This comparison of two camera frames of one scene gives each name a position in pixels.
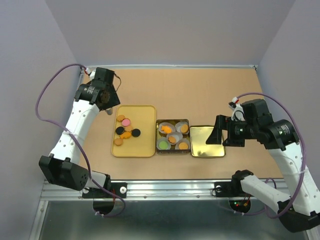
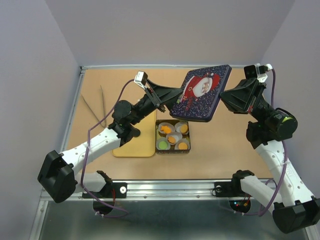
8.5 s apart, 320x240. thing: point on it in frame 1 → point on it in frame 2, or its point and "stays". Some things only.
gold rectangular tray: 144,118 stays
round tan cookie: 184,128 stays
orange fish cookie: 166,129 stays
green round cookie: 163,144 stays
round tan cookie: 183,146 stays
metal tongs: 109,111 → 103,126
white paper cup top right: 182,127 stays
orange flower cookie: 172,139 stays
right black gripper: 224,122 → 246,97
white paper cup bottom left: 163,143 stays
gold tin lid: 199,135 → 201,94
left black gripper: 115,100 → 161,95
